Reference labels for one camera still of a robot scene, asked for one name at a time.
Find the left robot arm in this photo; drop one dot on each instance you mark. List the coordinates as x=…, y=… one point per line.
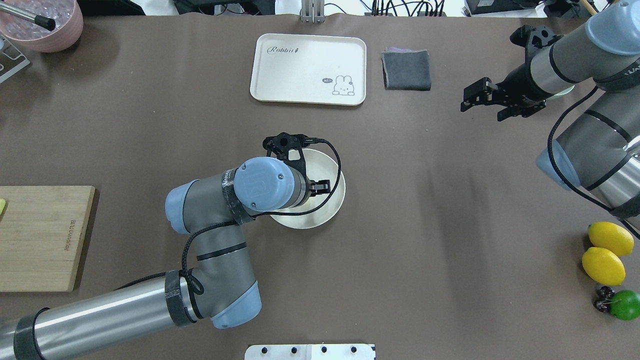
x=216, y=278

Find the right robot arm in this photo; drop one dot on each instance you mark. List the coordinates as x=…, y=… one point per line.
x=597, y=156

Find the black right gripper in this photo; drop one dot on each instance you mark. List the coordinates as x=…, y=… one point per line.
x=517, y=85

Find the metal muddler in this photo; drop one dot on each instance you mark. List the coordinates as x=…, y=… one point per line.
x=20, y=13

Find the aluminium frame post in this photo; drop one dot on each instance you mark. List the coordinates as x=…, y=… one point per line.
x=312, y=11

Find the white wire cup rack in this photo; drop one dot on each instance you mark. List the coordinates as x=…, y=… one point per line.
x=12, y=60

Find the grey folded cloth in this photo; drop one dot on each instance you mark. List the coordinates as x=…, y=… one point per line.
x=406, y=70

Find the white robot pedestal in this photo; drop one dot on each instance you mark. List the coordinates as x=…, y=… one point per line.
x=317, y=351

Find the dark small fruit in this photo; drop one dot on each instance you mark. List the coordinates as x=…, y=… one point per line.
x=604, y=296

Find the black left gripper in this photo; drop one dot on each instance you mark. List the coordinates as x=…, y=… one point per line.
x=320, y=187

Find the mint green bowl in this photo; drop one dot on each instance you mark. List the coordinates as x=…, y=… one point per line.
x=562, y=93

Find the cream rectangular tray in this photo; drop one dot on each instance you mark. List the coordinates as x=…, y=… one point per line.
x=309, y=69

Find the green lime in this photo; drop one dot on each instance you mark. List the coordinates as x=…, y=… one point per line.
x=625, y=305

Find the wooden cutting board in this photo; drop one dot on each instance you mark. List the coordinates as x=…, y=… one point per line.
x=42, y=234

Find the pink bowl with ice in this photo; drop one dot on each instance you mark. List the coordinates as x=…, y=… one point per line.
x=67, y=15

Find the yellow lemon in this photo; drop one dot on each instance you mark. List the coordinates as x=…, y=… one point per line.
x=603, y=266
x=611, y=236

